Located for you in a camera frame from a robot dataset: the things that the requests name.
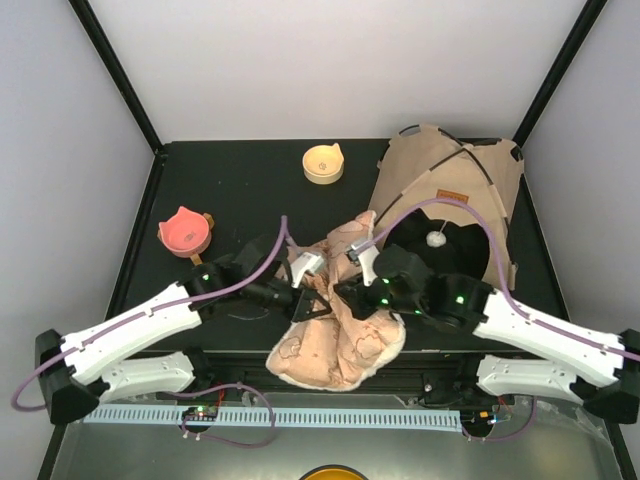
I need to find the black frame post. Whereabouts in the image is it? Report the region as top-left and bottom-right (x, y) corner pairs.
(67, 0), (166, 156)
(508, 0), (609, 151)

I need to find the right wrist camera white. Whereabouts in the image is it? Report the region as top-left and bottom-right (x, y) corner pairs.
(346, 238), (379, 287)

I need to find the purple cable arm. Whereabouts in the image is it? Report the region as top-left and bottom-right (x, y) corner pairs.
(10, 215), (301, 412)
(359, 198), (640, 364)

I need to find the white slotted cable duct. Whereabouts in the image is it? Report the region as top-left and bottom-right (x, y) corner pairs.
(83, 404), (462, 433)

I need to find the beige cat-ear bowl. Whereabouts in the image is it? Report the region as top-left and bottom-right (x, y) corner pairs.
(302, 143), (344, 185)

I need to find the yellow round object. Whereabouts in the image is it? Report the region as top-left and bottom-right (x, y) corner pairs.
(300, 465), (367, 480)

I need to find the left small circuit board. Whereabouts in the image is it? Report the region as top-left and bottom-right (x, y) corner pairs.
(182, 405), (218, 421)

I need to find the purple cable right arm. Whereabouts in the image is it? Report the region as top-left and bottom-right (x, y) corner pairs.
(359, 198), (640, 364)

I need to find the small circuit board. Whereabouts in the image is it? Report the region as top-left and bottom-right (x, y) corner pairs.
(182, 405), (218, 421)
(466, 410), (499, 425)

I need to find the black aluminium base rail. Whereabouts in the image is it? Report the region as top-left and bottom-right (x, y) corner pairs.
(154, 349), (501, 401)

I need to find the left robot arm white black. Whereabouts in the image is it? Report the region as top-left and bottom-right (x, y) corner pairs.
(35, 237), (330, 425)

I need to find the beige patterned pillow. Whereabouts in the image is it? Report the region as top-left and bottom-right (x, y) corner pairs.
(265, 209), (407, 392)

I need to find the pink cat-ear bowl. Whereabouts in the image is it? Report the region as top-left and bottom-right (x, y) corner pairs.
(157, 206), (202, 258)

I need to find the wooden bowl stand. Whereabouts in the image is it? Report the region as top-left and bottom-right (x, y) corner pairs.
(190, 213), (215, 266)

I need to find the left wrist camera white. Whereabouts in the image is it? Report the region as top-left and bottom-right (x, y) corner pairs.
(289, 252), (326, 289)

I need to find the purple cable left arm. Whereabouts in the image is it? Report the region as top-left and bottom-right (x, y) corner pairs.
(10, 215), (301, 412)

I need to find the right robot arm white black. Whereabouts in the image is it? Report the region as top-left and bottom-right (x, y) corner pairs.
(334, 246), (639, 424)

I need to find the right small circuit board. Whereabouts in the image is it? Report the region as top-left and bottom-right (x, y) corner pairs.
(466, 410), (499, 425)

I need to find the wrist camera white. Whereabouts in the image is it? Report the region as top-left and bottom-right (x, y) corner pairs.
(346, 238), (379, 287)
(289, 252), (326, 289)

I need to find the white pompom toy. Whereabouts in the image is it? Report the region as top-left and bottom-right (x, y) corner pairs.
(425, 231), (447, 248)

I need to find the left black frame post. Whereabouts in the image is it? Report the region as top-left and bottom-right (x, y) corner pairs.
(67, 0), (166, 156)

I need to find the right black frame post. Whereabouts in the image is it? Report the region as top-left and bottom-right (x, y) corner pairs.
(508, 0), (609, 151)

